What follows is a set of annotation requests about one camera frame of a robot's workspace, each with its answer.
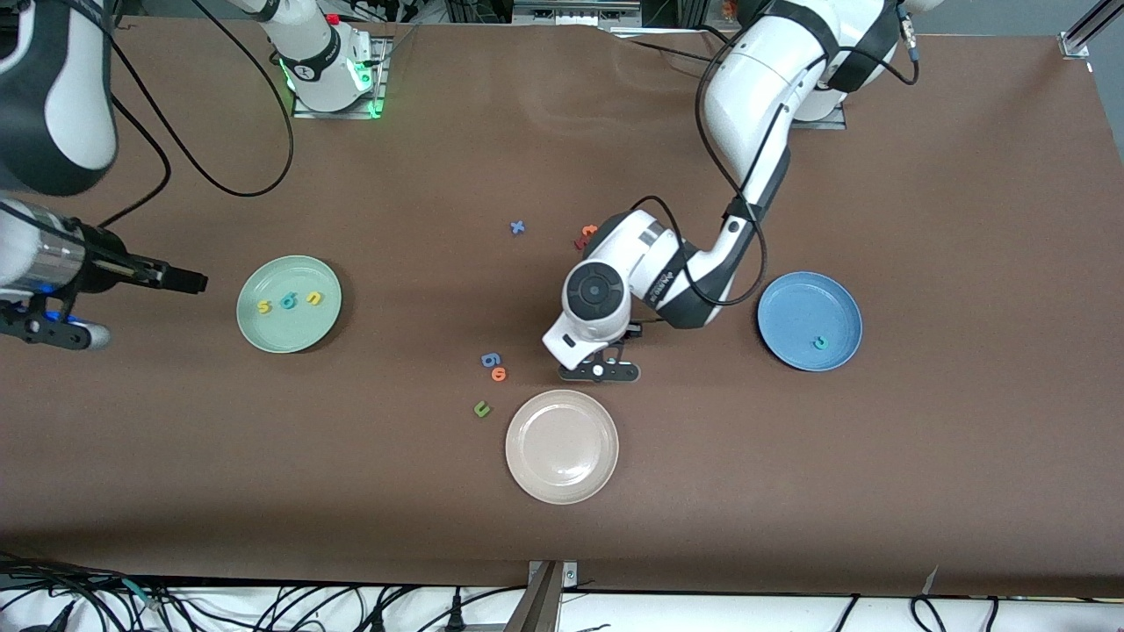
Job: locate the beige plate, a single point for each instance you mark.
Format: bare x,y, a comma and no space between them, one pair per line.
562,448

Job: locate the blue plate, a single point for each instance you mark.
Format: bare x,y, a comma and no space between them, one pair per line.
810,307

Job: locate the silver perforated metal rail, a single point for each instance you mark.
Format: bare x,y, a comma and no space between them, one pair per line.
571,10

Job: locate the brown table cover sheet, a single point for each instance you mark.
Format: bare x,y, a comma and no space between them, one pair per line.
702,491

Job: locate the light green plate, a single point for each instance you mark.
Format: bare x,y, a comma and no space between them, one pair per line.
291,329

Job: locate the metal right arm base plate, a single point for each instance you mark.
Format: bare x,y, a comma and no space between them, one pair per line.
378,53

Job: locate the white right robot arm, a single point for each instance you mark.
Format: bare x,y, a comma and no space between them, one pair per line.
316,61

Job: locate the aluminium profile beam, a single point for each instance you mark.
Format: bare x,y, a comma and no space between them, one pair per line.
544,606

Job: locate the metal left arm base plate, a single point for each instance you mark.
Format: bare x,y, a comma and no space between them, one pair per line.
825,125

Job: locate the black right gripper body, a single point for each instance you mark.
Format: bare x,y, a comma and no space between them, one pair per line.
104,268

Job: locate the white tape scrap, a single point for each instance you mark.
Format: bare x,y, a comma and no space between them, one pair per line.
931,579

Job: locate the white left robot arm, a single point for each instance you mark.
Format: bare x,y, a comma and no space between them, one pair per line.
755,88

